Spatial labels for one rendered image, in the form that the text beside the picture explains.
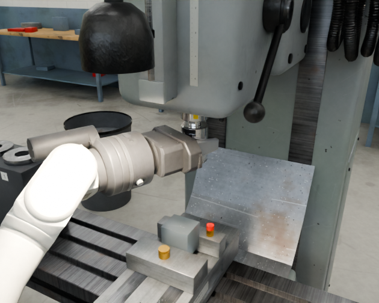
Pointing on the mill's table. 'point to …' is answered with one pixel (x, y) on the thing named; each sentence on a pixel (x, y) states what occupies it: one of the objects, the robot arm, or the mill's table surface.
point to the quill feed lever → (272, 10)
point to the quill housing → (212, 58)
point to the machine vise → (199, 296)
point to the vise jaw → (170, 266)
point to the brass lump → (163, 252)
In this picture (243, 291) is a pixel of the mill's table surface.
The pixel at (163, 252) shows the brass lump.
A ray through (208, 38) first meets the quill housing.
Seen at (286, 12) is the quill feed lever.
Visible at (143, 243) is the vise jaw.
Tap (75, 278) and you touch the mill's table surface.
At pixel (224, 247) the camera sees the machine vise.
